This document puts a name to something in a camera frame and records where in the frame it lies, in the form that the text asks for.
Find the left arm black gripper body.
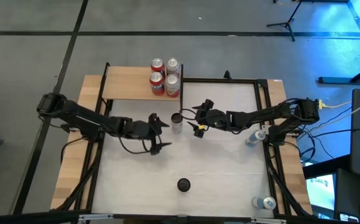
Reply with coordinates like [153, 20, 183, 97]
[126, 119, 155, 142]

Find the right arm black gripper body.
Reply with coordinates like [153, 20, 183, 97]
[196, 108, 230, 129]

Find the tall white black-top energy can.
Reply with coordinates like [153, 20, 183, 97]
[177, 177, 192, 193]
[170, 112, 184, 134]

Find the red orange soda can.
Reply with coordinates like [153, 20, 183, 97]
[150, 58, 166, 75]
[149, 71, 165, 96]

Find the white pink raspberry lime can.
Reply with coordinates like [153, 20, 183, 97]
[165, 73, 181, 98]
[165, 57, 182, 75]

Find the wooden shelf board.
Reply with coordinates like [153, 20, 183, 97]
[101, 65, 182, 102]

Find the black tripod stand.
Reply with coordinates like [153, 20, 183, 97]
[266, 0, 305, 42]

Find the lit computer screen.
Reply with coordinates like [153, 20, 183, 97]
[305, 173, 336, 218]

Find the black desk leg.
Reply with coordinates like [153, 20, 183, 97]
[318, 60, 360, 85]

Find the black box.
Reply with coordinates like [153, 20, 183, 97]
[335, 167, 360, 215]

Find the black aluminium table frame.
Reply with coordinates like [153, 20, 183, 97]
[55, 77, 311, 218]

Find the black cable loop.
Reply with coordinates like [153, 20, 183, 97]
[117, 135, 155, 156]

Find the wooden shelf with black frame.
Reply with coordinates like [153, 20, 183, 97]
[99, 62, 185, 116]

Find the silver metal bracket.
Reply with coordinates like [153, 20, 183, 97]
[250, 217, 288, 224]
[78, 213, 114, 221]

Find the yellow network cable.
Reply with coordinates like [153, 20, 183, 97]
[317, 99, 354, 110]

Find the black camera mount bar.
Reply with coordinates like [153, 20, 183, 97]
[0, 210, 360, 224]

